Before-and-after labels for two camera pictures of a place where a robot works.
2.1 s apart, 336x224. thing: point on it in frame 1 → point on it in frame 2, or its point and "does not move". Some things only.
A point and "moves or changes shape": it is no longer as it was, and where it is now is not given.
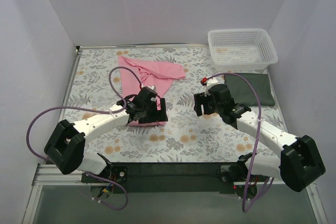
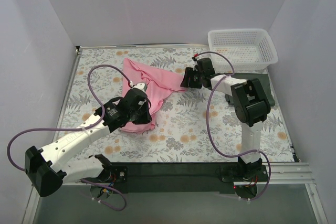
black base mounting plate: x=170 y=178 does not move
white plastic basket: x=247 y=49 does not move
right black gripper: x=199 y=104 → x=191 y=77
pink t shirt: x=134 y=75 moves or changes shape
